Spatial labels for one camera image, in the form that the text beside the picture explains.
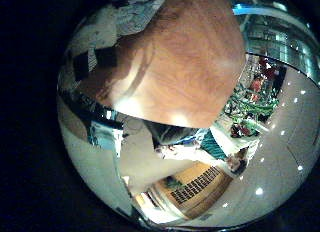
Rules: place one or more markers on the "white red striped cloth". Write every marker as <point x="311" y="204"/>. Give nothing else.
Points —
<point x="136" y="12"/>

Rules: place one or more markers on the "teal fabric item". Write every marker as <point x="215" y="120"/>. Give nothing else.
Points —
<point x="213" y="145"/>

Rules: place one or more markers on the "wooden crate with black print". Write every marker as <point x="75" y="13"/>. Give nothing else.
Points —
<point x="196" y="185"/>

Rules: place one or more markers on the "green and red shelf clutter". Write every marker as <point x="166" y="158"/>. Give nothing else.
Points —
<point x="253" y="102"/>

